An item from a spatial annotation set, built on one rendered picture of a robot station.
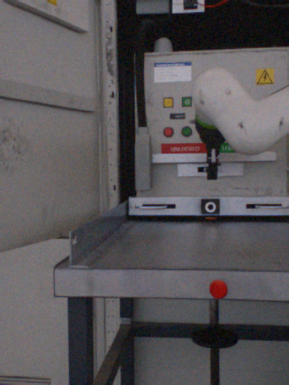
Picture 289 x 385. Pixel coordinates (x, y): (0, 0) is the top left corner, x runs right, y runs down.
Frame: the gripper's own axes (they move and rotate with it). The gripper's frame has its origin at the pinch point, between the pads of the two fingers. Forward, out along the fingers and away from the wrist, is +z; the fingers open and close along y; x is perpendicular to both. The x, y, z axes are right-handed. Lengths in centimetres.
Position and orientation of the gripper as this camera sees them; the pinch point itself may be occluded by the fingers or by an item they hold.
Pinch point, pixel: (211, 165)
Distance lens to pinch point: 147.1
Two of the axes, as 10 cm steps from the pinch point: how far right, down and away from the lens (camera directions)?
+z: 1.0, 4.4, 8.9
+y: -0.4, 9.0, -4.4
